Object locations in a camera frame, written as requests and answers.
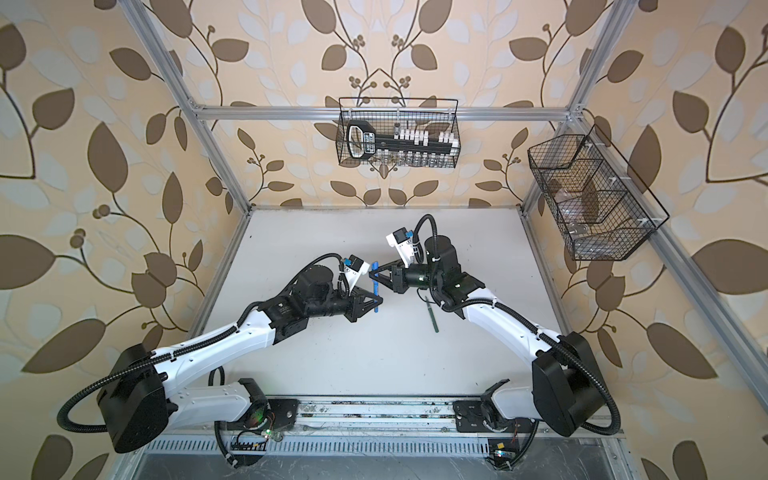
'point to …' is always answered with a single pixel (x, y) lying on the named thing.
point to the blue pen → (375, 267)
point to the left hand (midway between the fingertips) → (383, 298)
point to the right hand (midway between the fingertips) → (373, 276)
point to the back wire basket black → (401, 160)
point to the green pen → (432, 316)
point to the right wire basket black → (598, 202)
